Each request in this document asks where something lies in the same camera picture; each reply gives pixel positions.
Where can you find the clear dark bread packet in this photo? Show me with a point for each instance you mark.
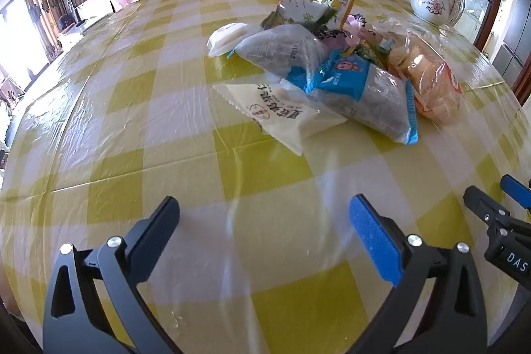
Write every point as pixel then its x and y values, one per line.
pixel 278 49

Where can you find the white brown print packet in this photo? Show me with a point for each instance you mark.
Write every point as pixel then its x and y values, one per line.
pixel 282 117

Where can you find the white round bun packet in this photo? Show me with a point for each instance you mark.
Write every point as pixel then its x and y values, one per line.
pixel 226 36

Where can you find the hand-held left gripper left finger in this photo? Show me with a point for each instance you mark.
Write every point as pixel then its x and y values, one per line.
pixel 155 229

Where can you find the green white snack packet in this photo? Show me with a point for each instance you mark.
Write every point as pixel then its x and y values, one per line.
pixel 294 12

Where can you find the brown patterned curtain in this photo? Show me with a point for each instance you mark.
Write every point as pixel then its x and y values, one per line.
pixel 39 1

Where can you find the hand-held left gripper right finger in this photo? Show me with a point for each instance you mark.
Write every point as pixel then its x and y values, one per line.
pixel 373 238

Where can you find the yellow checkered tablecloth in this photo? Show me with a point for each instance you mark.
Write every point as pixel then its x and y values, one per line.
pixel 124 97

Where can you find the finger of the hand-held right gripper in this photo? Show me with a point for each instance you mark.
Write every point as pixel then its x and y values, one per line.
pixel 477 198
pixel 516 188

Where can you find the pink purple snack packet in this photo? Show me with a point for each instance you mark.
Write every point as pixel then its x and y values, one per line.
pixel 332 36

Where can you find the white television cabinet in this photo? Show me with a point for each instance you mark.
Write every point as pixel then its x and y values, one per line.
pixel 72 36

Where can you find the orange clear pastry packet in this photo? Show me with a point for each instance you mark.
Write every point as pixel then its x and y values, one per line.
pixel 427 76

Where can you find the blue clear bread packet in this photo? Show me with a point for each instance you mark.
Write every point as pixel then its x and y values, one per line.
pixel 373 101

